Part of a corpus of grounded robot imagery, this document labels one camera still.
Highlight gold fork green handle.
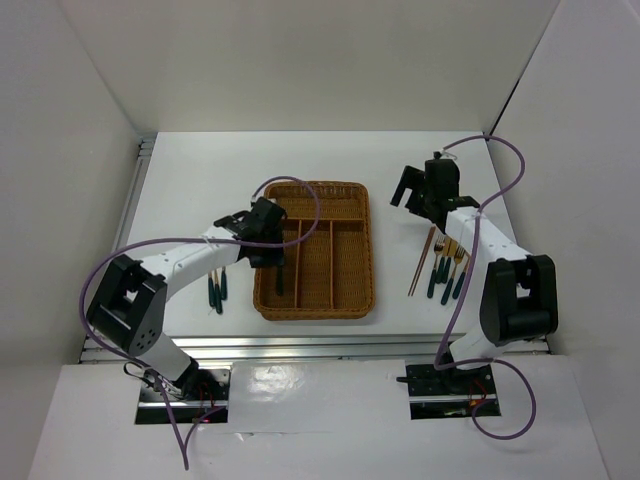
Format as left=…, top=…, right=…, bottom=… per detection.
left=220, top=267, right=228, bottom=301

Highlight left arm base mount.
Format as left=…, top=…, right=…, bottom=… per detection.
left=123, top=362, right=231, bottom=425

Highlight gold spoon pile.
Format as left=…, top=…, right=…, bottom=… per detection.
left=426, top=235, right=446, bottom=299

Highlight gold spoon green handle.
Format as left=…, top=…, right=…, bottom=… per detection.
left=213, top=270, right=223, bottom=315
left=207, top=273, right=217, bottom=309

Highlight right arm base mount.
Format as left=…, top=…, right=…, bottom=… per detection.
left=396, top=364, right=501, bottom=420

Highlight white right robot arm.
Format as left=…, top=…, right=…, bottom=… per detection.
left=391, top=158, right=559, bottom=392

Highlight gold knife green handle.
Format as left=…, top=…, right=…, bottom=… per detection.
left=276, top=265, right=284, bottom=296

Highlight brown wicker cutlery tray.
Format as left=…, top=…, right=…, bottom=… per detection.
left=253, top=181, right=375, bottom=321

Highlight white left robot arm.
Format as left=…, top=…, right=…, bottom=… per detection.
left=86, top=197, right=286, bottom=399

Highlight gold knife pile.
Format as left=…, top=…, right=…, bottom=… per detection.
left=436, top=237, right=451, bottom=284

